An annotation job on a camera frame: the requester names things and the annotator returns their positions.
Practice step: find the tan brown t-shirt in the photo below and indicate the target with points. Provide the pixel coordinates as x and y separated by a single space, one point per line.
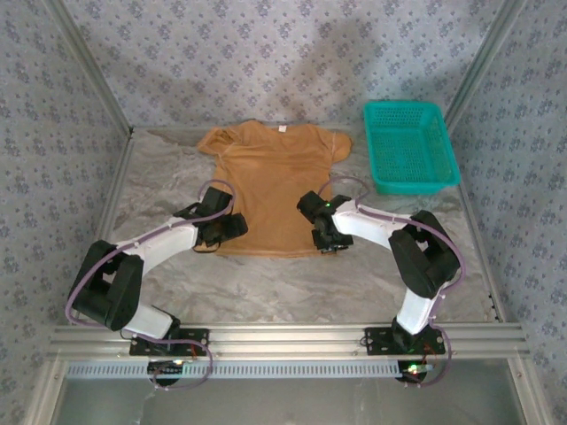
274 177

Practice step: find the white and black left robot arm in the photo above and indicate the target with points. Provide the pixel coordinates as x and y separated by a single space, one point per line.
159 245

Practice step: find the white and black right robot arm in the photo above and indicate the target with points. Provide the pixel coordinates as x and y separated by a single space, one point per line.
367 226

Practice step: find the teal plastic mesh basket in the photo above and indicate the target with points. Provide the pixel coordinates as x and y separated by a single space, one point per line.
412 150

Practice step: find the black controller board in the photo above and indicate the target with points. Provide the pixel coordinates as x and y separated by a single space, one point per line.
409 376
166 367

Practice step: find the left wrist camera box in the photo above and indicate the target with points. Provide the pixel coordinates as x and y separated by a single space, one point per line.
217 199

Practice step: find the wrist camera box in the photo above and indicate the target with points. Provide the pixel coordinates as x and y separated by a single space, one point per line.
217 199
312 204

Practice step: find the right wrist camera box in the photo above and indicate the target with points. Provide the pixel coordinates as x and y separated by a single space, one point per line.
312 204

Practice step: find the aluminium extrusion mounting rail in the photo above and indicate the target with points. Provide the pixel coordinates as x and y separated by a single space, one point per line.
288 343

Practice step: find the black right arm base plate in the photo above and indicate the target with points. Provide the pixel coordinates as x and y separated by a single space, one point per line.
376 347

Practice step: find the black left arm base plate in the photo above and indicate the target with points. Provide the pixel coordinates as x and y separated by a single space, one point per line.
186 335

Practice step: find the aluminium frame post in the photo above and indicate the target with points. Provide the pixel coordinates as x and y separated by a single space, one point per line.
482 62
92 62

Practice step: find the aluminium frame leg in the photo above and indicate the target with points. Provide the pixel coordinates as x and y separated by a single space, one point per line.
527 394
44 394

